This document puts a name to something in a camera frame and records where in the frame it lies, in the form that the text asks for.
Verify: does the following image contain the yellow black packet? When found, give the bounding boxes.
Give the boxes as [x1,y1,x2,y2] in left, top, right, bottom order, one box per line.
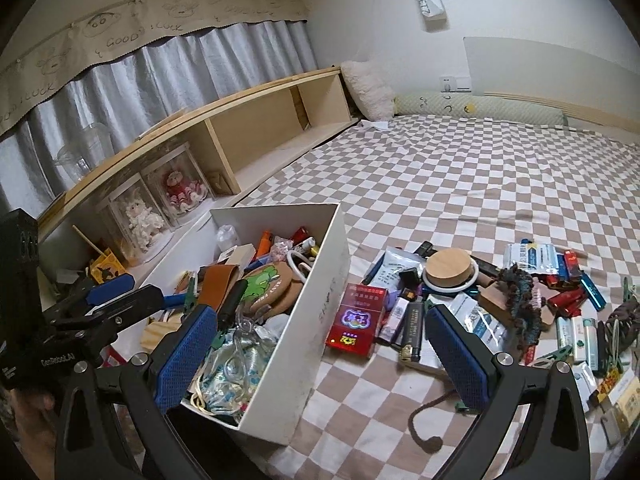
[590,365,623,406]

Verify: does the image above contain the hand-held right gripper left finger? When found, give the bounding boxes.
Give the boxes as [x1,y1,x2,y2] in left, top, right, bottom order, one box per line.
[54,304,219,480]

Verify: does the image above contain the white green tube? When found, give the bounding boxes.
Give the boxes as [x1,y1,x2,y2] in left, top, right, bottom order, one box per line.
[570,316,601,376]
[556,317,575,356]

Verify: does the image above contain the white cup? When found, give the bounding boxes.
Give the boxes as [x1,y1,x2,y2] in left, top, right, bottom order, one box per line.
[287,249,318,281]

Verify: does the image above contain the white medicine packet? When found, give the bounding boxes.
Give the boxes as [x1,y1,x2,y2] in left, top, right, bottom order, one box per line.
[440,292,501,361]

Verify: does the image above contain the red cigarette pack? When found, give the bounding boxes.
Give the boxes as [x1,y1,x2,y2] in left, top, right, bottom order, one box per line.
[324,282,390,359]

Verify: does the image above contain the blue lighter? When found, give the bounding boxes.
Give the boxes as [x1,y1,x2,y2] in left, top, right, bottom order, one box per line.
[580,270,607,311]

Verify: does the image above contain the clear case with red doll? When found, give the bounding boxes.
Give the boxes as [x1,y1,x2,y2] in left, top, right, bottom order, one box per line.
[140,142,211,231]

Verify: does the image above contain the small yellow box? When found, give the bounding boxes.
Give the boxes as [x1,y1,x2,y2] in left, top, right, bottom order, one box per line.
[89,252,128,283]

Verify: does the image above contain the round jar with wooden lid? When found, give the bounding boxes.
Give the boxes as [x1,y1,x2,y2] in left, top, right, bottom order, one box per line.
[422,249,481,295]

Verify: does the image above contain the grey curtain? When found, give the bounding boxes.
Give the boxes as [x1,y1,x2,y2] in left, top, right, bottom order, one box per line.
[0,20,318,221]

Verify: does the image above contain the beige printed curtain valance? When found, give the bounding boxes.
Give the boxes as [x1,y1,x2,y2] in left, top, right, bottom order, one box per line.
[0,0,308,136]

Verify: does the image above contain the blue white packet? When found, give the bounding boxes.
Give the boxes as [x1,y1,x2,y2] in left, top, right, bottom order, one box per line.
[502,241,558,276]

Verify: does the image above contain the person's left hand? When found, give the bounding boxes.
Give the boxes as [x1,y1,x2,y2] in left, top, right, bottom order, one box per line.
[7,389,58,463]

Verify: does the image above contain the clear plastic jug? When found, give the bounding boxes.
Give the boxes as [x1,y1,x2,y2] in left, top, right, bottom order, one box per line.
[55,122,113,186]

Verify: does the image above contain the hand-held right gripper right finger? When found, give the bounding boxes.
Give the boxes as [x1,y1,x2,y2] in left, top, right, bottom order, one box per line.
[425,303,592,480]

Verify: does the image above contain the clear case with white doll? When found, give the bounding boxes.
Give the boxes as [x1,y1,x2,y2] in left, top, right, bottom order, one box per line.
[97,172,173,261]

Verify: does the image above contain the brown leather case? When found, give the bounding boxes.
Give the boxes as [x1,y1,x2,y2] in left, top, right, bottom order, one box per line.
[197,264,241,311]

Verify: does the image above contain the brown wooden block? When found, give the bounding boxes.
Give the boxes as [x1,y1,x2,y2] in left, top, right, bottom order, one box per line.
[477,280,556,331]

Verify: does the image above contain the green clip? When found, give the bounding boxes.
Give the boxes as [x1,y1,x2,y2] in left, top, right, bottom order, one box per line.
[182,272,198,311]

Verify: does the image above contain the black lighter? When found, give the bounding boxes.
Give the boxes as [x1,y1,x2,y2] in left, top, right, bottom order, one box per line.
[397,300,426,363]

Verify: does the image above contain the white headboard panel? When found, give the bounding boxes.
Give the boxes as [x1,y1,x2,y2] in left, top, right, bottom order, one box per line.
[462,36,640,111]

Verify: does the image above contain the checkered bed blanket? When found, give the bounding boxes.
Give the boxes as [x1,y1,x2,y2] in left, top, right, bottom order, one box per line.
[235,114,640,480]

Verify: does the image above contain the long green bolster pillow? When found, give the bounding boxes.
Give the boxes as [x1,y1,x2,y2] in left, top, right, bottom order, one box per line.
[392,91,568,128]

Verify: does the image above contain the long wooden bedside shelf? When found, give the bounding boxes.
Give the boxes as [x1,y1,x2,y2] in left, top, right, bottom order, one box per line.
[37,66,358,281]

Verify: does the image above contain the dark crochet yarn piece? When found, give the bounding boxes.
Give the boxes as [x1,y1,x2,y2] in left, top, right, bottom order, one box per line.
[497,266,543,348]

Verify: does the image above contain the tan paper card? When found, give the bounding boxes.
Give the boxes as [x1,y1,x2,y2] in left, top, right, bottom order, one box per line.
[220,244,256,273]

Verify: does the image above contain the brown cord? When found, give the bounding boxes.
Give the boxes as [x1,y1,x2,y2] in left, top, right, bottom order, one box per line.
[407,389,456,453]

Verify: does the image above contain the white printed packet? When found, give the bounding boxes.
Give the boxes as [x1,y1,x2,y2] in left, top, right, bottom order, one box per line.
[372,251,426,286]

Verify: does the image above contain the clear plastic packets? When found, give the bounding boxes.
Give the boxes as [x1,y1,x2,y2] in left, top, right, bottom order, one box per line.
[200,320,278,411]

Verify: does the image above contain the wooden bed slats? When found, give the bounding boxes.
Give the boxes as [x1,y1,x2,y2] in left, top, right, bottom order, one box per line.
[485,91,640,136]

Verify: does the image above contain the fluffy white pillow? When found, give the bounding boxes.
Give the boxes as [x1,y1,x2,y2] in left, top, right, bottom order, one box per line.
[341,60,397,122]

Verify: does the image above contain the orange red lighter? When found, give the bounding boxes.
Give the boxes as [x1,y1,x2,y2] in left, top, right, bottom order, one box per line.
[562,251,583,283]

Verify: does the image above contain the white storage box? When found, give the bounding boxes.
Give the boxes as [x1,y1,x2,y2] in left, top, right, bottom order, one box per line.
[137,201,352,446]

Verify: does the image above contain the round brown coaster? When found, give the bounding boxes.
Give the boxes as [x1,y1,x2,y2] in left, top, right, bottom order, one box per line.
[242,265,306,318]

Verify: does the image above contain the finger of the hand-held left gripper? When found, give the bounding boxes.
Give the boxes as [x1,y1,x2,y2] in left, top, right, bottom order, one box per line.
[55,274,136,318]
[65,285,165,328]

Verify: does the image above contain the light wooden block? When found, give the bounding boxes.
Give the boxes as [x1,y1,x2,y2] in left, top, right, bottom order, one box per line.
[139,317,186,356]

